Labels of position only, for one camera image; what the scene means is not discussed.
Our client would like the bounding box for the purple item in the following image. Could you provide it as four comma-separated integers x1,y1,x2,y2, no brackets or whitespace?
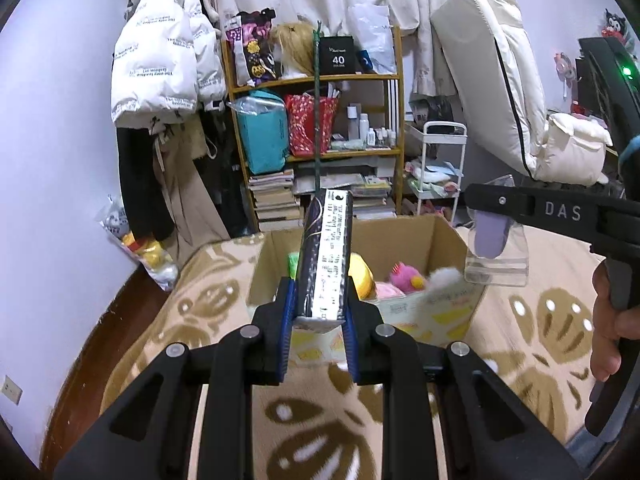
463,174,529,287

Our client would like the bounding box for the white black fluffy plush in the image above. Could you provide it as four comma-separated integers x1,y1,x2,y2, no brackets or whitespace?
426,266,463,290

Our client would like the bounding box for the pink bear plush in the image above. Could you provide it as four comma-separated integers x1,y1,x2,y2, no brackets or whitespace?
390,262,426,295

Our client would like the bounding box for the yellow plush toy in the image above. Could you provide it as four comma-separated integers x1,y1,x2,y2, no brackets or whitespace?
348,252,375,300

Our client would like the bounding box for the green tissue pack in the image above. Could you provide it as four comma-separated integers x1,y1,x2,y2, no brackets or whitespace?
288,252,299,280

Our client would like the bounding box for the black face tissue pack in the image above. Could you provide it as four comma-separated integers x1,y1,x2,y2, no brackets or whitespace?
294,188,352,333

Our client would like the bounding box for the pink swirl plush cushion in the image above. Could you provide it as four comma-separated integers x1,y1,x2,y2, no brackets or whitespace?
375,282,405,300

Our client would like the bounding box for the person right hand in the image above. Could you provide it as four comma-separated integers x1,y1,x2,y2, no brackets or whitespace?
590,262,640,382

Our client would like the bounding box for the cream pillow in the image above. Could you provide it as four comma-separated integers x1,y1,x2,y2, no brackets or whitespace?
534,113,613,188

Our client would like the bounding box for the plastic bag of toys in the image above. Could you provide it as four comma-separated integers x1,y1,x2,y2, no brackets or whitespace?
96,195,179,292

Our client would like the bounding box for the cardboard box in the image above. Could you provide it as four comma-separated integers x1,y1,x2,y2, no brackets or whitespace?
246,215,484,366

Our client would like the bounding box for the white rolling cart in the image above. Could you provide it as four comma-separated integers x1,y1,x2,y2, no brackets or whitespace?
405,120,468,223

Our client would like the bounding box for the beige coat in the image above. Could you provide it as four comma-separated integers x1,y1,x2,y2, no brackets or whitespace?
153,115,230,268

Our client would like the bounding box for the stack of books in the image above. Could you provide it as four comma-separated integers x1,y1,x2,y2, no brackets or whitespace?
248,169,304,232

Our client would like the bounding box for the wooden shelf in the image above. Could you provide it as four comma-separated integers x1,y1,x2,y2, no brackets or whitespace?
222,13,404,232

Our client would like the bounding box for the black box number 40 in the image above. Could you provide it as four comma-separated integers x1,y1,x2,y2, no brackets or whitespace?
319,36,356,75

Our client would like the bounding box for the red gift bag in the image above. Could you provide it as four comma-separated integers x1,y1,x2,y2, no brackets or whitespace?
284,93,338,158

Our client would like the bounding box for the teal bag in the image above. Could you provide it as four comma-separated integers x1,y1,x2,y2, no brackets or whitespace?
229,90,288,174

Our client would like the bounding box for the green pole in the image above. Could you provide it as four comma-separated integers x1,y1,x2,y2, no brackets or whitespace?
312,21,322,193

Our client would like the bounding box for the blonde wig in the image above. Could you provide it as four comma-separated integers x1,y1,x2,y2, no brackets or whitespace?
270,22,314,79

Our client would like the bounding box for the white puffer jacket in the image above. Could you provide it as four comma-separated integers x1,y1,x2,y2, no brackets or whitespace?
111,0,227,130

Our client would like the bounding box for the wall socket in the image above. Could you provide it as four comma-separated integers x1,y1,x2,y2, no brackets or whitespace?
1,375,23,405

